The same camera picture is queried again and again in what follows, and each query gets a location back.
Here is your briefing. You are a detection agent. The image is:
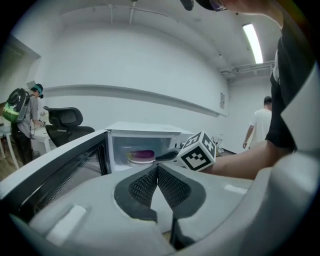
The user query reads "black office chair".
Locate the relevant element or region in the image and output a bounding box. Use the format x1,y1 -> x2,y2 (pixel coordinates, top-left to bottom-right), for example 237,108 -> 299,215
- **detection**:
43,106 -> 96,148

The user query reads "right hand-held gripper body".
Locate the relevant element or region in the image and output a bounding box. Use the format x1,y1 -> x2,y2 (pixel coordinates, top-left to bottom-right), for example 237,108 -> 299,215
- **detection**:
172,131 -> 217,173

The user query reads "clear drinking glasses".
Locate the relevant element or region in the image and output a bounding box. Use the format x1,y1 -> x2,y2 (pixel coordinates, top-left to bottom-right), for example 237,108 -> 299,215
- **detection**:
211,136 -> 225,154

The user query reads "green and grey backpack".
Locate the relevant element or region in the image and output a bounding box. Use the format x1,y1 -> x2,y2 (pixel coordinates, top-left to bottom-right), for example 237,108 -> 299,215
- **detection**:
2,87 -> 31,124

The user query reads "white microwave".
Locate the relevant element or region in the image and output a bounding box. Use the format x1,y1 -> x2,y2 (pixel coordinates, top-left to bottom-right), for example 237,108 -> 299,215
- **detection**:
0,121 -> 195,216

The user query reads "ceiling cable tray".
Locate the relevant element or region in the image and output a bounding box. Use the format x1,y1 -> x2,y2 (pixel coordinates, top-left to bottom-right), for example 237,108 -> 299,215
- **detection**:
220,62 -> 276,81

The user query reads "white desk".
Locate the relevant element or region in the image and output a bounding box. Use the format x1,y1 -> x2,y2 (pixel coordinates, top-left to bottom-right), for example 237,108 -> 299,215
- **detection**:
30,124 -> 59,154

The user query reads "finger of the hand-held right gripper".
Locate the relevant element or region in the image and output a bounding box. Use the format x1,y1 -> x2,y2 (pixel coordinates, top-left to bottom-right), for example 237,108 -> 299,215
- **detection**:
154,149 -> 180,163

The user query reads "white wall trunking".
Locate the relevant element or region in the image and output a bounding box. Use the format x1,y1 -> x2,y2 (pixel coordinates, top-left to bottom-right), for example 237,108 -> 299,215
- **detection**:
43,84 -> 228,118

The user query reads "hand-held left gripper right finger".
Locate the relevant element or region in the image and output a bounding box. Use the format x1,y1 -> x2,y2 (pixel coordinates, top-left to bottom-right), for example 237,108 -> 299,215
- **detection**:
157,162 -> 254,251

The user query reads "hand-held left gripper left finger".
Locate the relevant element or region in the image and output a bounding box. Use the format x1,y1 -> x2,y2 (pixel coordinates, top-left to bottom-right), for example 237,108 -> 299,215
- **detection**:
28,162 -> 176,253

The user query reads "long ceiling light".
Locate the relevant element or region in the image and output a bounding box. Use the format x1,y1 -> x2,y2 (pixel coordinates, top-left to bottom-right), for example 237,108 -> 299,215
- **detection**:
242,22 -> 264,65

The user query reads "purple eggplant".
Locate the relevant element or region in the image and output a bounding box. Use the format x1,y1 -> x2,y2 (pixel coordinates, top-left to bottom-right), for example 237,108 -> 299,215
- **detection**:
129,149 -> 155,161

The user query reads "small white side table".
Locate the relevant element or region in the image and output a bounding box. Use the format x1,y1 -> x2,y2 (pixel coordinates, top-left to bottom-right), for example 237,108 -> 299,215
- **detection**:
0,124 -> 21,170

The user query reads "person's right forearm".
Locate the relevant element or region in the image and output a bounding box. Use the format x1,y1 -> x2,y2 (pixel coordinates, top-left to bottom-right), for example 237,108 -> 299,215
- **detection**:
199,139 -> 297,181

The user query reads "white microwave turntable plate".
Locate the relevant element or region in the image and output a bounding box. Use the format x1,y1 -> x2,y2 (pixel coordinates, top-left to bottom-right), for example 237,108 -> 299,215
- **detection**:
124,152 -> 156,166

